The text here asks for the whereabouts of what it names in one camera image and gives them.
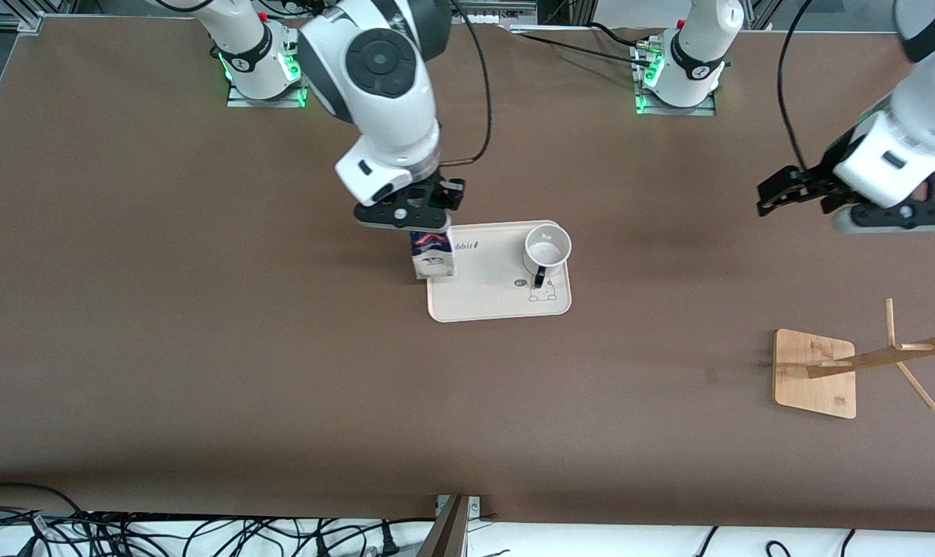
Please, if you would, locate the aluminium profile post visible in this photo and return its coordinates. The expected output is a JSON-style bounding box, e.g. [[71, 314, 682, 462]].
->
[[417, 494, 483, 557]]

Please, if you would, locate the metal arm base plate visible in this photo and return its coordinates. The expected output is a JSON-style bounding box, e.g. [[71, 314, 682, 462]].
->
[[226, 76, 308, 108], [635, 91, 717, 118]]

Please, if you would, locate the white cup black handle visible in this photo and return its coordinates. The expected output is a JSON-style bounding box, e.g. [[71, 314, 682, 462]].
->
[[524, 223, 572, 289]]

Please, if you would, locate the blue milk carton green cap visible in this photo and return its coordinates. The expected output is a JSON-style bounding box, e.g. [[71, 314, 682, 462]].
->
[[409, 227, 457, 281]]

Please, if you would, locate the cream tray with bear print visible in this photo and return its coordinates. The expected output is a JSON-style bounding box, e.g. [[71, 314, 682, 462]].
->
[[425, 220, 573, 323]]

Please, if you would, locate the wooden cup rack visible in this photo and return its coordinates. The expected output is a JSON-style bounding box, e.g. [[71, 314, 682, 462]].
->
[[773, 298, 935, 420]]

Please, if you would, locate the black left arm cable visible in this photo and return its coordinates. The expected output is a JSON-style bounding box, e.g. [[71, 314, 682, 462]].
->
[[777, 0, 814, 173]]

